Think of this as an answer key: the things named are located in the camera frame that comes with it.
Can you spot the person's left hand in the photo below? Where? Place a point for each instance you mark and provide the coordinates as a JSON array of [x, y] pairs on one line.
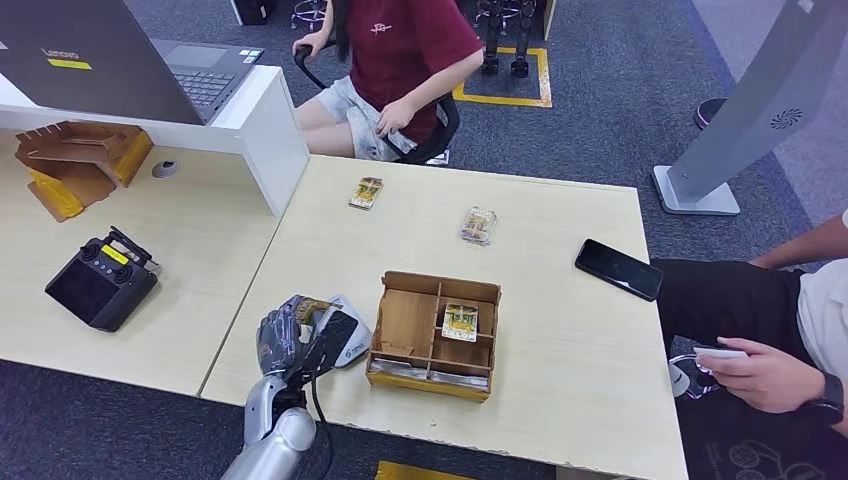
[[762, 378], [395, 119]]

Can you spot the person's right hand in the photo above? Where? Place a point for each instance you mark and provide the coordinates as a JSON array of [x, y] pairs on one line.
[[311, 44]]

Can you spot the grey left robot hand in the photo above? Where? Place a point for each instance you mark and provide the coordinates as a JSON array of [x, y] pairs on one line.
[[278, 344]]

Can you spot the white handheld device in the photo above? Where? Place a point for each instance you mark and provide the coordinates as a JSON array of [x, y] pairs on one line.
[[719, 353]]

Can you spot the wooden compartment box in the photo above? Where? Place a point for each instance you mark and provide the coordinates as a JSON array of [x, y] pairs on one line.
[[404, 324]]

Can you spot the person's right forearm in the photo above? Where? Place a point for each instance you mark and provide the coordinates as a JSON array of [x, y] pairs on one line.
[[326, 20], [805, 245]]

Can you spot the person's left forearm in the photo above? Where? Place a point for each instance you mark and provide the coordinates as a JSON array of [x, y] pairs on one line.
[[440, 83]]

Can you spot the person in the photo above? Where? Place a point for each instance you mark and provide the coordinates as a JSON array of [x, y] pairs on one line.
[[729, 311], [404, 53]]

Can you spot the gold patterned card stack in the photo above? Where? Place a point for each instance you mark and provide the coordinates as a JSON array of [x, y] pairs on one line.
[[366, 193]]

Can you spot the silvery card stack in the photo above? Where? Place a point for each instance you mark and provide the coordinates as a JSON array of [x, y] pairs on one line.
[[397, 370], [460, 381]]

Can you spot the wrapped gold card stack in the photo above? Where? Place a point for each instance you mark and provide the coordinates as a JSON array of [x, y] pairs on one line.
[[478, 226]]

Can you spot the brown wooden card holder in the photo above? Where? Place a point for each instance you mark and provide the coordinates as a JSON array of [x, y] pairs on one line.
[[79, 159]]

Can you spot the small silver floor box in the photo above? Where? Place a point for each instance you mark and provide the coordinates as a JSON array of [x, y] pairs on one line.
[[438, 159]]

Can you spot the black box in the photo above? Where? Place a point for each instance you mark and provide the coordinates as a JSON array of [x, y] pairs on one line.
[[252, 10]]

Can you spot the black wristwatch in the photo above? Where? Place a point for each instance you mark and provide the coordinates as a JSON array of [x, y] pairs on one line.
[[828, 401]]

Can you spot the chrome chair base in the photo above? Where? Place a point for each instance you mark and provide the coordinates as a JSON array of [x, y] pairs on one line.
[[682, 381]]

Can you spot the white desk shelf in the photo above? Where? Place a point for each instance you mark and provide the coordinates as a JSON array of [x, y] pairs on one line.
[[265, 139]]

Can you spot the black robot leg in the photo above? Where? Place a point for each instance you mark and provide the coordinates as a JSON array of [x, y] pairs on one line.
[[521, 40], [491, 40]]

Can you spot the chrome stool base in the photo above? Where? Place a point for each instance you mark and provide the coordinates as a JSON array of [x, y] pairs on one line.
[[507, 8]]

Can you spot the black smartphone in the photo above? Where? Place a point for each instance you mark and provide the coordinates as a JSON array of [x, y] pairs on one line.
[[619, 270]]

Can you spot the pale wooden board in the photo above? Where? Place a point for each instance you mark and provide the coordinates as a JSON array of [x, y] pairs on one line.
[[549, 16]]

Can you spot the black remote controller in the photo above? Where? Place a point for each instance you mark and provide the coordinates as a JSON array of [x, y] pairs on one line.
[[99, 288]]

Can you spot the small grey dome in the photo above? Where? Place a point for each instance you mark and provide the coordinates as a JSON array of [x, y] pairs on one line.
[[164, 169]]

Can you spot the dark grey laptop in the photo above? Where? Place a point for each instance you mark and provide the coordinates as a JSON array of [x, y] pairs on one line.
[[99, 66]]

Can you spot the grey kiosk stand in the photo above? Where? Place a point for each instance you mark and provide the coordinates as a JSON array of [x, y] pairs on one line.
[[755, 112]]

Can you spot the black round base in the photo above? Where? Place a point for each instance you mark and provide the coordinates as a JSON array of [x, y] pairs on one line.
[[707, 114]]

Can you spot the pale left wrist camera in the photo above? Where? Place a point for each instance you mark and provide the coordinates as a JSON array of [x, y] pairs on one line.
[[334, 338]]

